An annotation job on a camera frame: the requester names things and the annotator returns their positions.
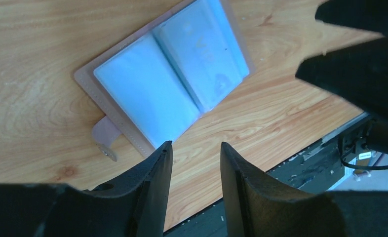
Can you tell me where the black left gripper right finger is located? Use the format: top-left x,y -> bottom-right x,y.
220,142 -> 388,237

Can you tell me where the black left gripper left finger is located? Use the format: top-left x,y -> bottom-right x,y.
0,141 -> 173,237

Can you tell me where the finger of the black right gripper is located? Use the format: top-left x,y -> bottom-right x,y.
295,37 -> 388,118
315,0 -> 388,36

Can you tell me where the beige leather card holder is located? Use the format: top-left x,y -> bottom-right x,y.
74,0 -> 255,161

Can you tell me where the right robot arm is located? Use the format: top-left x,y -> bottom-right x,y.
295,0 -> 388,157

